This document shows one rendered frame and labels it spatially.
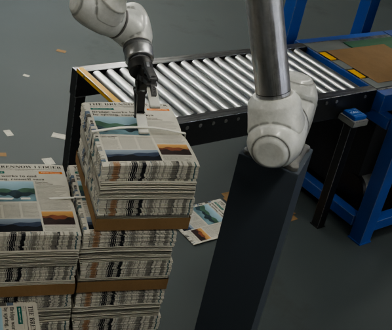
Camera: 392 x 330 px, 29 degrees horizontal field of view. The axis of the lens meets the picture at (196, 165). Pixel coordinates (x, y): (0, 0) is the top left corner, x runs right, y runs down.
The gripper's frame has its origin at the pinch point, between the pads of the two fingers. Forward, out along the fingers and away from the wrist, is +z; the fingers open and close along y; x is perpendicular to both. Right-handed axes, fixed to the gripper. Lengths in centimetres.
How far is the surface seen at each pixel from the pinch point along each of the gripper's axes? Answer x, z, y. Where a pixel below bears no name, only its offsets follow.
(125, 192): 8.0, 21.0, 6.9
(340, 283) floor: -124, 9, 122
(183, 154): -9.4, 11.2, 1.7
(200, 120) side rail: -41, -38, 57
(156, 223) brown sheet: -2.9, 26.0, 16.9
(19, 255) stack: 36, 31, 25
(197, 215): -68, -40, 147
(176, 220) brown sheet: -9.1, 25.6, 16.2
